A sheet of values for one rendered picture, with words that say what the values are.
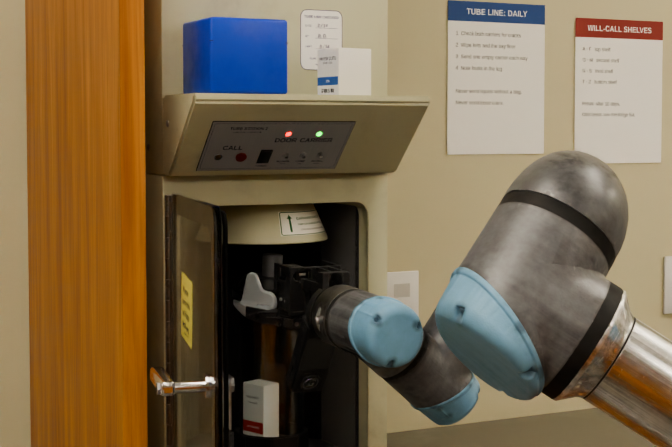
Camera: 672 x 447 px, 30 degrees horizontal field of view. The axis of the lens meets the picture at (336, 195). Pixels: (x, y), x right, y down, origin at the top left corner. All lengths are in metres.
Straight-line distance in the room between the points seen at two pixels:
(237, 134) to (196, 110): 0.07
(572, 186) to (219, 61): 0.53
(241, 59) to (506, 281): 0.55
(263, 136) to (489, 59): 0.84
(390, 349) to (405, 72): 0.90
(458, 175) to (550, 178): 1.15
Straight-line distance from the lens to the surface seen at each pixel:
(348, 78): 1.59
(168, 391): 1.32
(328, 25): 1.67
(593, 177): 1.14
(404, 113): 1.60
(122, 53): 1.47
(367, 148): 1.63
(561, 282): 1.09
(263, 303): 1.65
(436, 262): 2.26
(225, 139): 1.53
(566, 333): 1.08
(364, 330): 1.40
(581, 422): 2.34
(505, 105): 2.32
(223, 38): 1.49
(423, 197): 2.24
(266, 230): 1.66
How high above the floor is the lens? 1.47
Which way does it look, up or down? 3 degrees down
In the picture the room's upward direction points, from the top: straight up
